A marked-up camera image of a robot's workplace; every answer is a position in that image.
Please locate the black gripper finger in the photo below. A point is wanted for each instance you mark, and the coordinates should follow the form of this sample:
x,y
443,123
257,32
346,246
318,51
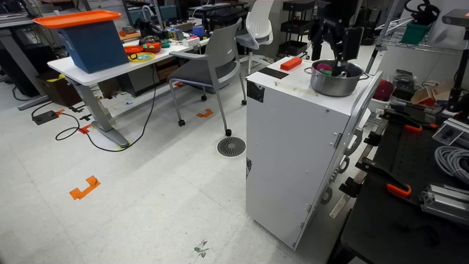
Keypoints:
x,y
336,60
350,63

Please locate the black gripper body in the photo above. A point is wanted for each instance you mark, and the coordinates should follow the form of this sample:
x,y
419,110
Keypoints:
x,y
342,33

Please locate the green plush toy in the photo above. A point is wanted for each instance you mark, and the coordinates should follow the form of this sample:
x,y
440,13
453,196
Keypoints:
x,y
326,71

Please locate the steel cooking pot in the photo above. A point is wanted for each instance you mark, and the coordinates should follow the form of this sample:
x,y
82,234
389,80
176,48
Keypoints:
x,y
337,88

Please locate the white toy kitchen cabinet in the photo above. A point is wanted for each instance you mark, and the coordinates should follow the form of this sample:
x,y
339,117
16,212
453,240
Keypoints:
x,y
293,161

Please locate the maroon round object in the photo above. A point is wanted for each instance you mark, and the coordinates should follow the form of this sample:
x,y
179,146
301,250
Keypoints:
x,y
384,89

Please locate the orange rectangular block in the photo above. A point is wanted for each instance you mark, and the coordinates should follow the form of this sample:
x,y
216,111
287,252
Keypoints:
x,y
290,63

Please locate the black shelf cart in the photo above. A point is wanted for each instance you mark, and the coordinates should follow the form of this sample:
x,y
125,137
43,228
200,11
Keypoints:
x,y
298,7

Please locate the black flat rectangular plate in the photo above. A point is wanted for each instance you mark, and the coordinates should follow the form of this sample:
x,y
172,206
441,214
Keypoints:
x,y
273,73

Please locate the green box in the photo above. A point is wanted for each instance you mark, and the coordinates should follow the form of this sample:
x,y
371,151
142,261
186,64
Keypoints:
x,y
415,33

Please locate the black clamp knob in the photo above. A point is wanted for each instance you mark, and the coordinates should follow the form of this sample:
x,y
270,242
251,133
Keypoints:
x,y
350,186
372,137

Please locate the white office chair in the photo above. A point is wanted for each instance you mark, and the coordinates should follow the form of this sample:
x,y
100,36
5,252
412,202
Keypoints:
x,y
258,23

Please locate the black stand pole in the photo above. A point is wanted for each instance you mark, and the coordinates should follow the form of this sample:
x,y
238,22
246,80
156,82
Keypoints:
x,y
460,77

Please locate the grey office chair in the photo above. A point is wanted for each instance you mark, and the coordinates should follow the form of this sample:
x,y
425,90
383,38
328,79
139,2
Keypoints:
x,y
224,44

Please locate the black equipment case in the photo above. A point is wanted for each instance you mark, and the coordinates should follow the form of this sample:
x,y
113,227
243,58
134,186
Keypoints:
x,y
220,14

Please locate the small orange floor tape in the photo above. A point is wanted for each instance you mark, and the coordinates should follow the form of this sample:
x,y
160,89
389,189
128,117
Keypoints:
x,y
205,114

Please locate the brown cardboard box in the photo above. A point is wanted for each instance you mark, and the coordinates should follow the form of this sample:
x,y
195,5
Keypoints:
x,y
169,70

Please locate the black perforated work table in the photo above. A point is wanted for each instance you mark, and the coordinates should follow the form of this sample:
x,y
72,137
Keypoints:
x,y
390,228

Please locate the red plastic bowl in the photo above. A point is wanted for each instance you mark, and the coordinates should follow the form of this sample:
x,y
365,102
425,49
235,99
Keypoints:
x,y
151,46

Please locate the yellow green plate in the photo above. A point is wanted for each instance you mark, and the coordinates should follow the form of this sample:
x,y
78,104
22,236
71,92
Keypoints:
x,y
141,57

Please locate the orange plastic tray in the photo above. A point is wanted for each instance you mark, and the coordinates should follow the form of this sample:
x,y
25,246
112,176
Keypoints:
x,y
132,49

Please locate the blue storage bin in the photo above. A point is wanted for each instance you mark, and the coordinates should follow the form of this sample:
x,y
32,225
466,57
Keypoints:
x,y
95,45

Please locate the orange floor tape strip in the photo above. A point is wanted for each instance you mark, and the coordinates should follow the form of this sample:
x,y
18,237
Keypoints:
x,y
85,129

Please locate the orange bin lid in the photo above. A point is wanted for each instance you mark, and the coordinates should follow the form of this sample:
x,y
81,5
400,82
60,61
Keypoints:
x,y
73,19

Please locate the white desk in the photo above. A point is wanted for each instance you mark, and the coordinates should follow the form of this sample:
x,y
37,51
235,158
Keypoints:
x,y
66,68

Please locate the brown storage box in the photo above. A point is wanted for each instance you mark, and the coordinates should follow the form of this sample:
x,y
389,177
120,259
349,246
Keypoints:
x,y
60,92

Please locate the orange L-shaped floor tape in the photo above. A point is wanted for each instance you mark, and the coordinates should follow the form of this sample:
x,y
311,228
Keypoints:
x,y
78,192

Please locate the black power adapter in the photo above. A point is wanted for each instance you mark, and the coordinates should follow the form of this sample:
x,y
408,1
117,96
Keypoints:
x,y
46,117

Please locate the grey side desk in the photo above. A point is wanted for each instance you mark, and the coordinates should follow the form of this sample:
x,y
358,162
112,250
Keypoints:
x,y
15,23

